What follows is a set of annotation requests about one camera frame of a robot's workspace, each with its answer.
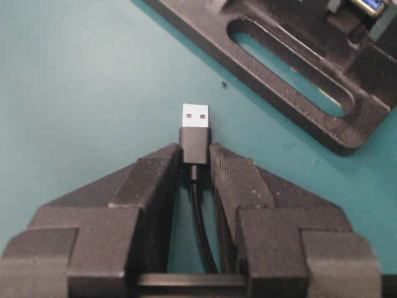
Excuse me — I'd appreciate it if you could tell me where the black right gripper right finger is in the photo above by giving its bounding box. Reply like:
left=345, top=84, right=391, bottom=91
left=210, top=144, right=381, bottom=297

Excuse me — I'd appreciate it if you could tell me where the black USB cable silver plug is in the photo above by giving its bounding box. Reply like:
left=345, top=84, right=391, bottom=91
left=179, top=103, right=218, bottom=274

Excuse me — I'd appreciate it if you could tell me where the blue female USB connector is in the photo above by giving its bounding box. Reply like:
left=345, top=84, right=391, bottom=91
left=349, top=0, right=390, bottom=18

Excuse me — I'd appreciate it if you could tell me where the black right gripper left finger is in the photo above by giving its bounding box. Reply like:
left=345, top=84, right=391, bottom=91
left=1, top=143, right=180, bottom=297

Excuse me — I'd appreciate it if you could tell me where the black metal bench vise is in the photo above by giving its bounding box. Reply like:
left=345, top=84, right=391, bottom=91
left=148, top=1, right=396, bottom=155

